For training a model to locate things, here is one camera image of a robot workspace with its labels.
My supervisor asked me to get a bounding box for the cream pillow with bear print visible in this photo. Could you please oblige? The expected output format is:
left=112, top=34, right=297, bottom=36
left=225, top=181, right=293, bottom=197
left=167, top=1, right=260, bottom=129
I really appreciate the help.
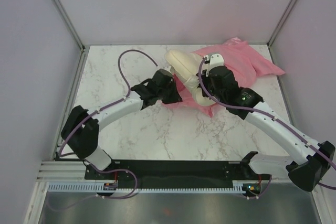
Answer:
left=164, top=49, right=215, bottom=108

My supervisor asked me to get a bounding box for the pink satin pillowcase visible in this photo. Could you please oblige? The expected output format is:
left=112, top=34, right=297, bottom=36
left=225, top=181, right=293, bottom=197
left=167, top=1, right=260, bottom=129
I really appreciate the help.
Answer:
left=165, top=37, right=285, bottom=118

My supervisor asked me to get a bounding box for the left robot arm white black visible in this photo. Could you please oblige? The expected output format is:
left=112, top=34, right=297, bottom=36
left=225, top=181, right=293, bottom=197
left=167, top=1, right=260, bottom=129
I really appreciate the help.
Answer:
left=60, top=69, right=182, bottom=179

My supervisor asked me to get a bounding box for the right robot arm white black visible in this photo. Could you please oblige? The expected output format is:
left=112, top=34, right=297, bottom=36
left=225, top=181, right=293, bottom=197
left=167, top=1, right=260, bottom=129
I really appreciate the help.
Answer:
left=197, top=65, right=335, bottom=192

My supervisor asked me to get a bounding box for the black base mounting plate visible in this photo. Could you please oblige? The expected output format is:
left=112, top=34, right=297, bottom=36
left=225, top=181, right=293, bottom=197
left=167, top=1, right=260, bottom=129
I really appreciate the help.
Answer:
left=83, top=158, right=272, bottom=189

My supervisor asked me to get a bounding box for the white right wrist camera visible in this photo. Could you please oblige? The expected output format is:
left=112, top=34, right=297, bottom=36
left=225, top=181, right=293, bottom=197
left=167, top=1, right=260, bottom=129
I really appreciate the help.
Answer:
left=203, top=53, right=224, bottom=69

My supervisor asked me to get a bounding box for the right aluminium frame post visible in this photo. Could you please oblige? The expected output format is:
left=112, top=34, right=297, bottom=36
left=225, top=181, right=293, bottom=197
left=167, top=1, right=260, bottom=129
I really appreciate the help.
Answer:
left=267, top=0, right=299, bottom=49

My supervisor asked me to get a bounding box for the aluminium frame post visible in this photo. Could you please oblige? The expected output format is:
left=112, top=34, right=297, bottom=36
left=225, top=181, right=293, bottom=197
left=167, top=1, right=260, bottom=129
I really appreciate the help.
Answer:
left=267, top=0, right=299, bottom=49
left=52, top=0, right=86, bottom=52

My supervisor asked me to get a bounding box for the aluminium front rail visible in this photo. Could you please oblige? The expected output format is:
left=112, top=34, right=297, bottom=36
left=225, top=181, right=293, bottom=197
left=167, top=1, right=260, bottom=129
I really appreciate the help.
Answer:
left=37, top=161, right=86, bottom=182

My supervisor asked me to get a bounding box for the white slotted cable duct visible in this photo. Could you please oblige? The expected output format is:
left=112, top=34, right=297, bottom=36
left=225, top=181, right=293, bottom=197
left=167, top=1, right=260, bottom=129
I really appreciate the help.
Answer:
left=47, top=182, right=245, bottom=194

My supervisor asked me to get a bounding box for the left aluminium frame post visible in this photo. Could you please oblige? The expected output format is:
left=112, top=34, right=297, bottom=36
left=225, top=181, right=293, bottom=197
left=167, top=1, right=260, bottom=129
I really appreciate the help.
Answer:
left=52, top=0, right=86, bottom=52

